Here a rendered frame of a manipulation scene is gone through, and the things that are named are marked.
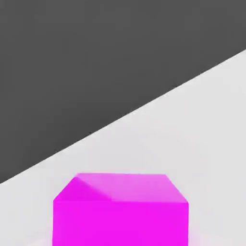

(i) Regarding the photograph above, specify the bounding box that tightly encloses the small magenta cube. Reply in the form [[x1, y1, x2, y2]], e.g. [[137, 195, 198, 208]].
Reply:
[[52, 172, 189, 246]]

